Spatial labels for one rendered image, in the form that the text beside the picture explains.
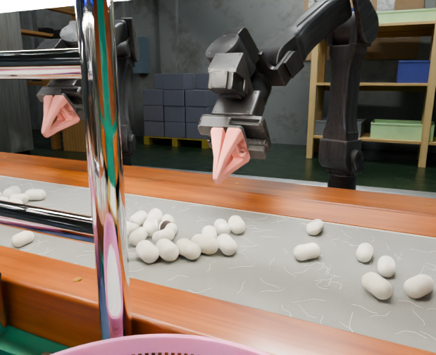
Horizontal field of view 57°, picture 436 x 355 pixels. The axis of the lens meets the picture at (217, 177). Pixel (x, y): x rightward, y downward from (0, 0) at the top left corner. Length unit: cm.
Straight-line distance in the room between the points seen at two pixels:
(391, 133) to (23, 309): 478
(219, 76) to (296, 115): 557
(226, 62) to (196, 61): 603
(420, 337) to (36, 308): 34
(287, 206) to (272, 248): 14
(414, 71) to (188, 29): 344
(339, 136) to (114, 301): 67
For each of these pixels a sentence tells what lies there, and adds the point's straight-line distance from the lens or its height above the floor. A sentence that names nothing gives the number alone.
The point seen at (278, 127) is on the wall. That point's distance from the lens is 619.
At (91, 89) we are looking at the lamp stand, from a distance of 28.
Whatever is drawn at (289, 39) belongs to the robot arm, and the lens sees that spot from 71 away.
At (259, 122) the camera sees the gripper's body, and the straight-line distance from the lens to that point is 57.
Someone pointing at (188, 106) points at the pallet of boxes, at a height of 58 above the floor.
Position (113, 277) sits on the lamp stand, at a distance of 31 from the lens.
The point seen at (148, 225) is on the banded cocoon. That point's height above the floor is 76.
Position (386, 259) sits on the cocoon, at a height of 76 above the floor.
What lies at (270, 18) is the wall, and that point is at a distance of 625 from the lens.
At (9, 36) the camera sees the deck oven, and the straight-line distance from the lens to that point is 530.
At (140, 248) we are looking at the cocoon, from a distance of 49.
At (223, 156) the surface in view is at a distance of 56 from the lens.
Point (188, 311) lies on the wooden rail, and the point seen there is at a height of 76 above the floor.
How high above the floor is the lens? 95
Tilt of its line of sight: 14 degrees down
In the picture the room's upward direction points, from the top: straight up
